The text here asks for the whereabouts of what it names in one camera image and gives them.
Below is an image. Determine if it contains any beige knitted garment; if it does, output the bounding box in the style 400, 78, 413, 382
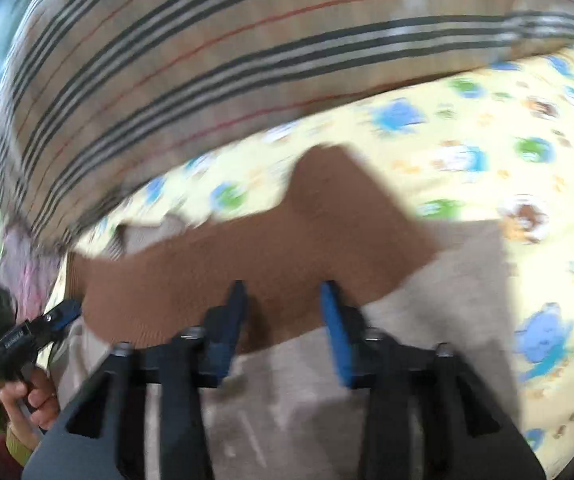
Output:
48, 211, 524, 480

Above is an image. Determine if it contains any brown knitted garment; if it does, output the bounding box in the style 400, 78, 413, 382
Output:
66, 145, 438, 352

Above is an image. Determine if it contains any person's left hand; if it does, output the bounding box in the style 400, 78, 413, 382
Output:
0, 367, 60, 437

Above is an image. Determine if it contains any pink floral ruffled pillow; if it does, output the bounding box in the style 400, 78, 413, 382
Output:
0, 223, 60, 324

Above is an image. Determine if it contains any beige plaid pillow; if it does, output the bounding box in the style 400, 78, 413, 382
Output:
0, 0, 574, 248

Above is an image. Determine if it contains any yellow cartoon bear quilt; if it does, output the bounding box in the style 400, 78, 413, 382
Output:
78, 46, 574, 478

